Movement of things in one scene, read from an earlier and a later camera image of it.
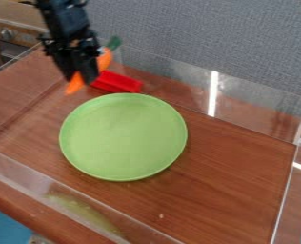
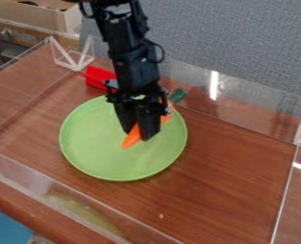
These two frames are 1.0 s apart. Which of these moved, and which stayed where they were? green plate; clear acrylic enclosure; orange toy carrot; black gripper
Moved: orange toy carrot; black gripper
Stayed: clear acrylic enclosure; green plate
